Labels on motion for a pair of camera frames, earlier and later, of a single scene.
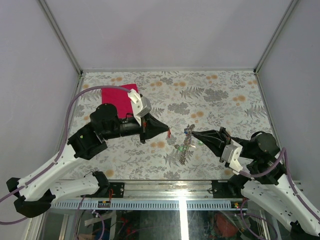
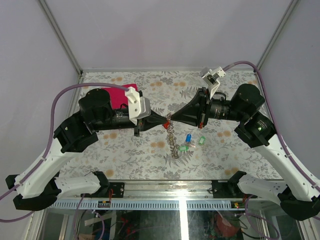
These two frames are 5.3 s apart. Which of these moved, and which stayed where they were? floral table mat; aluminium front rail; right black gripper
Moved: right black gripper
Stayed: aluminium front rail; floral table mat
